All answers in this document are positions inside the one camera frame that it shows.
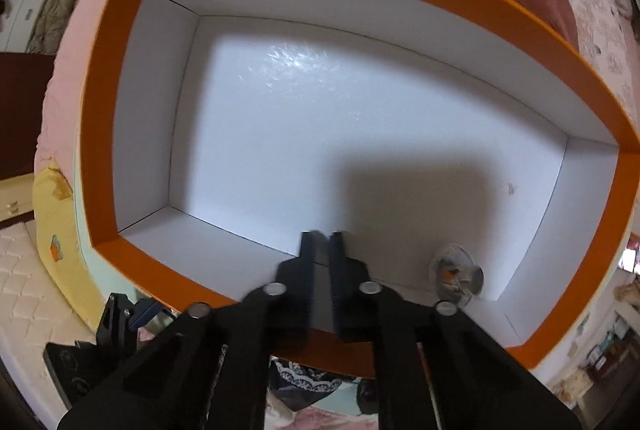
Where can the black white lace cloth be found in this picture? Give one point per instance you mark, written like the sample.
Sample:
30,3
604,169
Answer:
300,380

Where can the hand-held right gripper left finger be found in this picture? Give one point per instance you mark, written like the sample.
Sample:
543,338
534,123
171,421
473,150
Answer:
307,260

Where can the orange cardboard box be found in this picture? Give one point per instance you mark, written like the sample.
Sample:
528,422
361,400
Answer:
300,134

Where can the floor clutter pile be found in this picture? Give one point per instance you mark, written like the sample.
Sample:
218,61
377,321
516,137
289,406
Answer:
610,350

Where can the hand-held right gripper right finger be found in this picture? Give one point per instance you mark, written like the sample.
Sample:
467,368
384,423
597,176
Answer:
339,260

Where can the yellow cloth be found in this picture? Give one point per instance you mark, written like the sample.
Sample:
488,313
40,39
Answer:
55,210

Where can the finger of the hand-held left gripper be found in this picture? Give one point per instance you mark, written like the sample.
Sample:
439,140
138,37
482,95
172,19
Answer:
117,320

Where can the white quilted mattress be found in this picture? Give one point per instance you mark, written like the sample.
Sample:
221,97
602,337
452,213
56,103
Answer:
30,270

